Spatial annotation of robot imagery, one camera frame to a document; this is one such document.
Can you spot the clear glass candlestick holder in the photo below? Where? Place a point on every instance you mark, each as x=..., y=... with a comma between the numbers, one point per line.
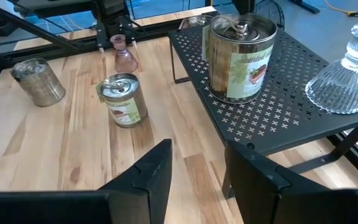
x=337, y=87

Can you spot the silver candle tin green label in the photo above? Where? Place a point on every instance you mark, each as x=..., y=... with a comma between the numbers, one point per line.
x=228, y=71
x=126, y=105

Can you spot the pink glass candlestick holder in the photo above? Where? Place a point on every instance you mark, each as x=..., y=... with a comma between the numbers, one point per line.
x=124, y=62

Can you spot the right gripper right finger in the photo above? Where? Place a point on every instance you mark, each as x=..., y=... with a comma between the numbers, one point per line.
x=259, y=193

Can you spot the black floor fan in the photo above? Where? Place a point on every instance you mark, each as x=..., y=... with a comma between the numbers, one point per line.
x=270, y=12

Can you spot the grey office desk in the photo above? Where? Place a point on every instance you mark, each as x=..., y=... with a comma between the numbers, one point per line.
x=51, y=4

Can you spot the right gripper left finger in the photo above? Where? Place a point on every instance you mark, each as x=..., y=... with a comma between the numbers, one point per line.
x=148, y=193

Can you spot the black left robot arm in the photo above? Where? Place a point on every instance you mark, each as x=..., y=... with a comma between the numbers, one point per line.
x=110, y=21

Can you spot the candle tin brown vanilla label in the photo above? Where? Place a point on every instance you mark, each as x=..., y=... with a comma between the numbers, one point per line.
x=39, y=84

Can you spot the black perforated metal shelf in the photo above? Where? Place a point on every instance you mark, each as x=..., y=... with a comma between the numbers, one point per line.
x=259, y=118

